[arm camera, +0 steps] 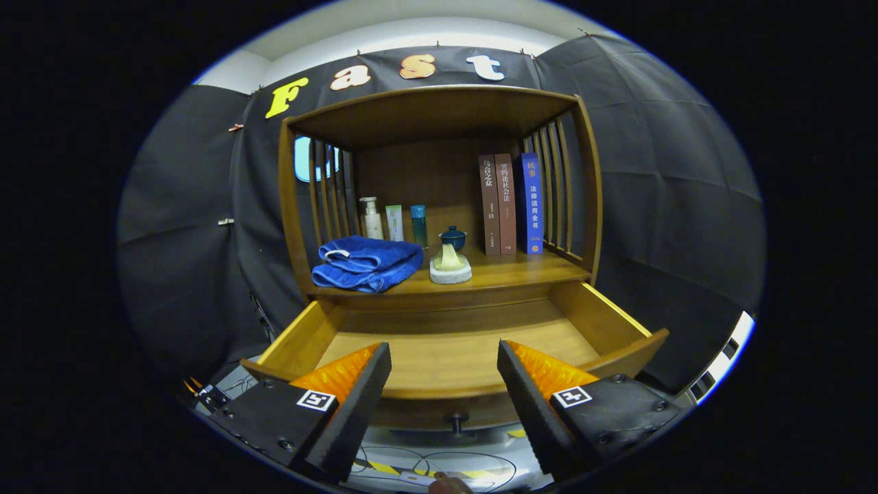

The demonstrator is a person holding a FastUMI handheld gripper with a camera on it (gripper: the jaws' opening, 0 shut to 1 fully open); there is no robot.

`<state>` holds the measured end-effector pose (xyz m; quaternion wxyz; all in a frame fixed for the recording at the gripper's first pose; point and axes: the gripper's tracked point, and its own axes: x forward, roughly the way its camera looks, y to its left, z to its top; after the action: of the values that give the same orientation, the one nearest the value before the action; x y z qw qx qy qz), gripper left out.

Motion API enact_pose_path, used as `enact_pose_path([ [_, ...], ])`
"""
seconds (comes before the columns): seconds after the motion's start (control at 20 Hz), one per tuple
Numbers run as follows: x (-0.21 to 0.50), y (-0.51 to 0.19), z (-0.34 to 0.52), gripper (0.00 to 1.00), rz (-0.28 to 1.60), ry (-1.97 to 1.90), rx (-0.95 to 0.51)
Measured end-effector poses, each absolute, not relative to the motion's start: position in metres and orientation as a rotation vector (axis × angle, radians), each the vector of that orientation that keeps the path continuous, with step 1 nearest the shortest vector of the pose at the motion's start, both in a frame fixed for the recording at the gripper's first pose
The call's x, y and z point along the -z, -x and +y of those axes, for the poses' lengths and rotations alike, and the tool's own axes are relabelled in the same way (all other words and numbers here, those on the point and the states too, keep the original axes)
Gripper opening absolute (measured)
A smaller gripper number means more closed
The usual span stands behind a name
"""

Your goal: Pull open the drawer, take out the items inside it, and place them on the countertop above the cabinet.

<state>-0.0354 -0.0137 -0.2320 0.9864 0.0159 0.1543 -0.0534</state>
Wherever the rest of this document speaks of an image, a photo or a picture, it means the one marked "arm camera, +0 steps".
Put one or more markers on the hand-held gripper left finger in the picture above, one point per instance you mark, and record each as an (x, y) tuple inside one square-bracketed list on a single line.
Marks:
[(357, 415)]

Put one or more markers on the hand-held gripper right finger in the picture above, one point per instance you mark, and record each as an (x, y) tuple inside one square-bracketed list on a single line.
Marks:
[(531, 415)]

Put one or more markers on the wooden drawer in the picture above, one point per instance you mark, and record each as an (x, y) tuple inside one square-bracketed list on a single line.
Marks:
[(446, 357)]

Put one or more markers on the pale green soap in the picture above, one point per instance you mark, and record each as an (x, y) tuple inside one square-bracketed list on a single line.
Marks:
[(449, 259)]

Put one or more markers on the wooden countertop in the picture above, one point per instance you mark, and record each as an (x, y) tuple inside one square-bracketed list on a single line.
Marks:
[(521, 271)]

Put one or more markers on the folded blue towel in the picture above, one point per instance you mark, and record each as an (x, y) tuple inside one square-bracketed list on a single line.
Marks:
[(370, 264)]

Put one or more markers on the white pump bottle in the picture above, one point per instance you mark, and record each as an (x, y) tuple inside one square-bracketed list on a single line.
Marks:
[(372, 223)]

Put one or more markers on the blue lidded teacup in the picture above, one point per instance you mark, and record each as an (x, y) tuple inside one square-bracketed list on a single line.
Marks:
[(453, 239)]

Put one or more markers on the white green tube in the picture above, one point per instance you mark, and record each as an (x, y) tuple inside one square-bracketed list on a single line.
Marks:
[(394, 223)]

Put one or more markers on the teal bottle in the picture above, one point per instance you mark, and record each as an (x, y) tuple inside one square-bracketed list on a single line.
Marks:
[(419, 226)]

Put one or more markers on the blue book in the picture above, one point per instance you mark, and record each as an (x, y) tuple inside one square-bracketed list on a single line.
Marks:
[(531, 206)]

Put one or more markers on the reddish brown book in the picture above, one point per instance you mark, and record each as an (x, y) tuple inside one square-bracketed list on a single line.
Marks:
[(506, 206)]

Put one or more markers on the dark brown book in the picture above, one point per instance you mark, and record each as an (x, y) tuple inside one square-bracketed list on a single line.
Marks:
[(490, 206)]

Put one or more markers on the black backdrop cloth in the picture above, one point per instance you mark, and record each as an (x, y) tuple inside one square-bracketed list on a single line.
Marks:
[(185, 240)]

